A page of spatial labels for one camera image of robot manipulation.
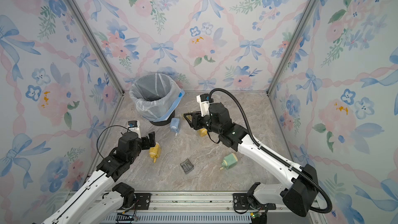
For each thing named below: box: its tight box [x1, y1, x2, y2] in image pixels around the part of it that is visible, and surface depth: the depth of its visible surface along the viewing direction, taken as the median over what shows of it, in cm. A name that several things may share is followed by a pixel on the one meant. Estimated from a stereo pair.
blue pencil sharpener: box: [169, 117, 181, 136], surface depth 96 cm
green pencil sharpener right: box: [219, 152, 238, 171], surface depth 81 cm
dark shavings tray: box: [179, 158, 195, 175], surface depth 86 cm
